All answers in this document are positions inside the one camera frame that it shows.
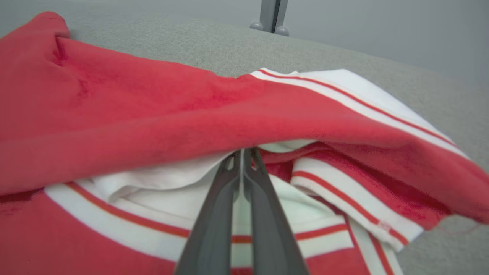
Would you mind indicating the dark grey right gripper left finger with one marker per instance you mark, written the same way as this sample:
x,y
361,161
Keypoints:
x,y
214,229

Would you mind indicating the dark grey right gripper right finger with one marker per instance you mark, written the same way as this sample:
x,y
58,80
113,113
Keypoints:
x,y
271,236

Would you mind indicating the red jersey black lettering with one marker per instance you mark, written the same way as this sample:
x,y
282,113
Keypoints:
x,y
153,114

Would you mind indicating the wide grey metal partition post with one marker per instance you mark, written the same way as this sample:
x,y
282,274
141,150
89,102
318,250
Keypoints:
x,y
272,15

